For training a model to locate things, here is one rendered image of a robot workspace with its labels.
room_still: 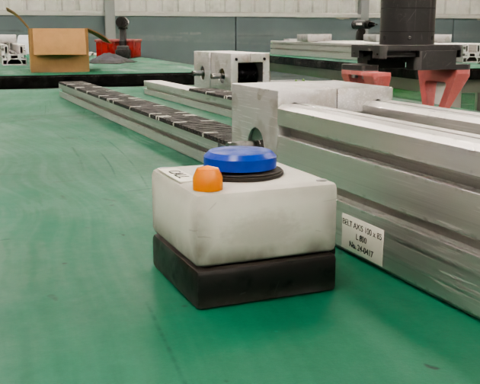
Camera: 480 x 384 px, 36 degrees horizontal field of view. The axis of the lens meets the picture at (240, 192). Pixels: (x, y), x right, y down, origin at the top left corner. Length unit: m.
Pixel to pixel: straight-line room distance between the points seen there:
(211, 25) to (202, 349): 11.66
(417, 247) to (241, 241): 0.10
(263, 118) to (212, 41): 11.40
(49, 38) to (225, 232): 2.34
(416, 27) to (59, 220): 0.42
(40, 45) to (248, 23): 9.59
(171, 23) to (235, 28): 1.04
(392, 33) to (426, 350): 0.51
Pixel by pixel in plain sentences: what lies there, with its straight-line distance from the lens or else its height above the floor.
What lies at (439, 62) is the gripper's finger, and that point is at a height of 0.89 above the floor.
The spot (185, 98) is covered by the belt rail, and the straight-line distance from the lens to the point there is 1.46.
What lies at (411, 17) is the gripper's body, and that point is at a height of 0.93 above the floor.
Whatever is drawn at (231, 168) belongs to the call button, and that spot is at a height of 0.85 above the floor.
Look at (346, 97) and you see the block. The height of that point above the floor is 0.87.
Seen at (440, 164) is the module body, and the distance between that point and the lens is 0.39.
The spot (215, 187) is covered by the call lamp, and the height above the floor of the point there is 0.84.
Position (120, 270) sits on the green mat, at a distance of 0.44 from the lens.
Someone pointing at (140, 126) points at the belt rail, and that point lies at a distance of 1.03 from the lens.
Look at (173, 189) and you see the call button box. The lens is 0.39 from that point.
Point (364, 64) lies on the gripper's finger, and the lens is 0.81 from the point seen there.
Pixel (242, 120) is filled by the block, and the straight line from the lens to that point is 0.61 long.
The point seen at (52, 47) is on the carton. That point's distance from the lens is 2.67.
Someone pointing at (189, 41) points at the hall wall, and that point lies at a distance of 11.87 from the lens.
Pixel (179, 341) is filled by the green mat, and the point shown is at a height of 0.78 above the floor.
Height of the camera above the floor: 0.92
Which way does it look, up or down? 12 degrees down
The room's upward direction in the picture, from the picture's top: straight up
